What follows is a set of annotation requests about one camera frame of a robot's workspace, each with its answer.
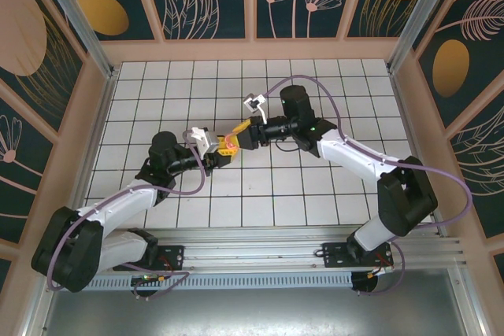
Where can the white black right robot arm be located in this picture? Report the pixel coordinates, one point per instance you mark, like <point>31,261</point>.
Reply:
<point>350,155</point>

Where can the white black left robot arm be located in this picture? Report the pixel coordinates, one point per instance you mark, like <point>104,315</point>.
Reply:
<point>122,198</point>

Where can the grey metal sheet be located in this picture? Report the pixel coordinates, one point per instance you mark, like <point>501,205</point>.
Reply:
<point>252,312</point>

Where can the aluminium side rail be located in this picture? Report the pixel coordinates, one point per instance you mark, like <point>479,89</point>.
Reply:
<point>96,135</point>
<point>407,135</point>

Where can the aluminium mounting rail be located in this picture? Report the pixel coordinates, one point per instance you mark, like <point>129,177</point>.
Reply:
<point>252,249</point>

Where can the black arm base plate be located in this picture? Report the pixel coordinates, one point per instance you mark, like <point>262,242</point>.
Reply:
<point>334,253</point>
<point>173,255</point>

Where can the aluminium corner post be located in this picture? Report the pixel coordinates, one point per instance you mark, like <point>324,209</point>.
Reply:
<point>76,17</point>
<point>419,17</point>

